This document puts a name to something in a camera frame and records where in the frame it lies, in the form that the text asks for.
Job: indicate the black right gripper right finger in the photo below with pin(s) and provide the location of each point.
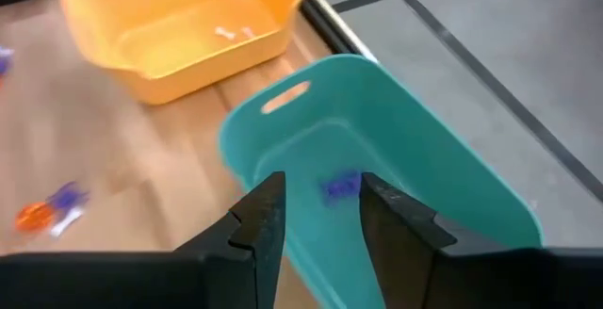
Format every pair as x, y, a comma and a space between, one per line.
424, 266

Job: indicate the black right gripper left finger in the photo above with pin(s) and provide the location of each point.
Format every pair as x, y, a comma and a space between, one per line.
226, 271

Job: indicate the teal plastic bin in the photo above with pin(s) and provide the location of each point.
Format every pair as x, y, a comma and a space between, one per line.
424, 158

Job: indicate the white plastic bone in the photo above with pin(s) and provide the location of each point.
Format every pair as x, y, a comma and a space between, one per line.
225, 33
248, 31
66, 223

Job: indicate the orange plastic bin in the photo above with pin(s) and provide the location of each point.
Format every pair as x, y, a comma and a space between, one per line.
188, 78

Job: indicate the orange translucent pumpkin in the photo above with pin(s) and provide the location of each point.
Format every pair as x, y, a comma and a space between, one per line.
34, 217

